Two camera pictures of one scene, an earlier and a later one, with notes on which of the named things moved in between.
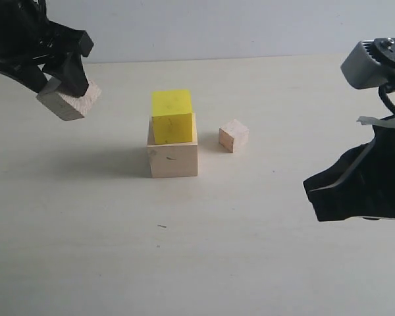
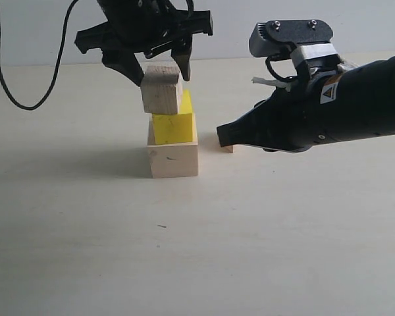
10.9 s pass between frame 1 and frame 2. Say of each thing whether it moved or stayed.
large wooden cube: stayed
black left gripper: moved
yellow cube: stayed
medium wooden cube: moved
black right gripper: moved
